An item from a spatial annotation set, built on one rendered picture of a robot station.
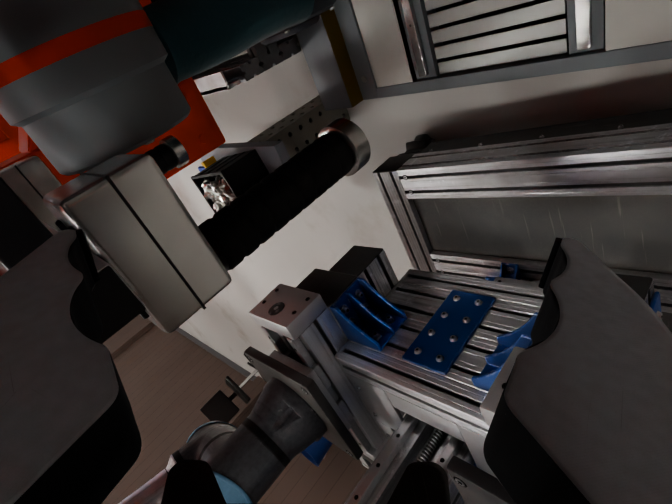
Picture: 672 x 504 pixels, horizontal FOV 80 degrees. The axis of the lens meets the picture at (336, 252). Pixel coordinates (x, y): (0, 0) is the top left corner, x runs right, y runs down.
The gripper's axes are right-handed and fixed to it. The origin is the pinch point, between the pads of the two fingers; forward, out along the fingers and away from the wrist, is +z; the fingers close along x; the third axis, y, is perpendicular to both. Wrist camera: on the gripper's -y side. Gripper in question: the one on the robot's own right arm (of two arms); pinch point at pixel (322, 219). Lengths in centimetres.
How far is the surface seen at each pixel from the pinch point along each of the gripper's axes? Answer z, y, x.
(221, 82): 101, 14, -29
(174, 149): 42.9, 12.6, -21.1
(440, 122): 107, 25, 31
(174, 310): 6.4, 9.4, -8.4
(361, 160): 19.7, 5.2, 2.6
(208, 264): 8.6, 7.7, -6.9
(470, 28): 90, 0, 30
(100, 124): 20.1, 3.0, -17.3
